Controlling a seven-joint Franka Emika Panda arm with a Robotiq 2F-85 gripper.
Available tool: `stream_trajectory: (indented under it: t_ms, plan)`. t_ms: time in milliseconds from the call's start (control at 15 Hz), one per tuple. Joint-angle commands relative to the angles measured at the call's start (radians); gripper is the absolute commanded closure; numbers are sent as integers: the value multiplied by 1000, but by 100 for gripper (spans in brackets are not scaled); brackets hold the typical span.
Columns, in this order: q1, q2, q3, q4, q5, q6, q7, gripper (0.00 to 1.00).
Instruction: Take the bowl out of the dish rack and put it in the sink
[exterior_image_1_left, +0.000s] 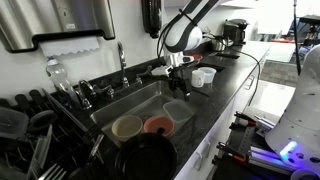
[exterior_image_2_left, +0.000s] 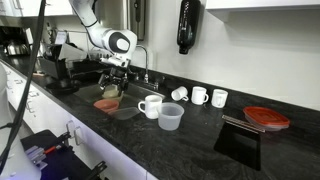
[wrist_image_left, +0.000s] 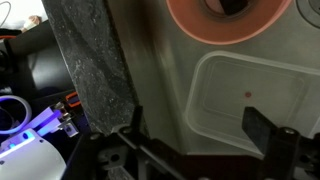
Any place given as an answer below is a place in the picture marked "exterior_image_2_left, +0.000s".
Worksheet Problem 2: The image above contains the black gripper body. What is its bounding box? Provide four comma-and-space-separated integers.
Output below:
99, 64, 130, 83

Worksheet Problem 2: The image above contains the large clear plastic container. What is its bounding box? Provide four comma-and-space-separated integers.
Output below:
106, 105, 141, 121

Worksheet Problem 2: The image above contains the beige bowl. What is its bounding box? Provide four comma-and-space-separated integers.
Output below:
101, 84, 125, 103

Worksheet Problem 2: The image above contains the stainless steel sink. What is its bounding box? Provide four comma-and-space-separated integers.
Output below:
73, 78, 167, 121

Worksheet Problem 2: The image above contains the salmon pink bowl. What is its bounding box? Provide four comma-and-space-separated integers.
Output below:
92, 98, 121, 116

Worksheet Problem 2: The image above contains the black dish rack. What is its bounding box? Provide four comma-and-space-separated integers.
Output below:
37, 42, 113, 81

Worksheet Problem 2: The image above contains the tall chrome faucet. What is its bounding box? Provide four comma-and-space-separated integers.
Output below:
134, 44, 160, 91

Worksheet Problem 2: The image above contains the white ceramic mug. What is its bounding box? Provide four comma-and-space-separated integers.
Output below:
211, 88, 230, 109
190, 85, 210, 106
137, 94, 164, 120
170, 85, 190, 103

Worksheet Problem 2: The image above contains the translucent plastic cup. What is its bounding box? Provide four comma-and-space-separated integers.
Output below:
156, 101, 186, 132

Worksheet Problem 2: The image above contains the steel paper towel dispenser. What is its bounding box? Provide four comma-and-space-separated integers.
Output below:
94, 0, 147, 41

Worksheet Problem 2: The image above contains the white paper sheet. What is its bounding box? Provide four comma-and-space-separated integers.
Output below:
53, 30, 68, 45

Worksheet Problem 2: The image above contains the black orange bar clamp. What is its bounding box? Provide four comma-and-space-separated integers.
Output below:
42, 131, 73, 155
84, 160, 109, 180

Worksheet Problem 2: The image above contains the black mounting board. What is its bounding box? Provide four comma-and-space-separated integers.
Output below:
20, 129, 111, 180

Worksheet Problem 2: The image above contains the stainless steel kettle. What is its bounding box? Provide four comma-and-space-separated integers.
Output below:
4, 39, 33, 57

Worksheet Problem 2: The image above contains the aluminium extrusion bar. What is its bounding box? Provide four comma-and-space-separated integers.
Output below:
24, 144, 46, 165

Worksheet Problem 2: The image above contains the white upper cabinet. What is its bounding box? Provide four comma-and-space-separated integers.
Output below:
205, 0, 320, 23
0, 0, 75, 18

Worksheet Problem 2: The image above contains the brown striped flat box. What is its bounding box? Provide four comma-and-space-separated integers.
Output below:
221, 114, 267, 135

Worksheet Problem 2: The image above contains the red lidded container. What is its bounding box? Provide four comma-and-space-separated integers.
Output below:
242, 105, 291, 132

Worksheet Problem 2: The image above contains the silver cabinet handle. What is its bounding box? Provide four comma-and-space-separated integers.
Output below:
65, 119, 76, 140
73, 125, 86, 146
24, 98, 36, 115

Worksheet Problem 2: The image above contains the black wall soap dispenser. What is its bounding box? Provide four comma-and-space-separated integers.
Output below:
176, 0, 202, 56

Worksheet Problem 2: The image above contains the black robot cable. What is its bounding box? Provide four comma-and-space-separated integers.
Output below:
0, 0, 47, 175

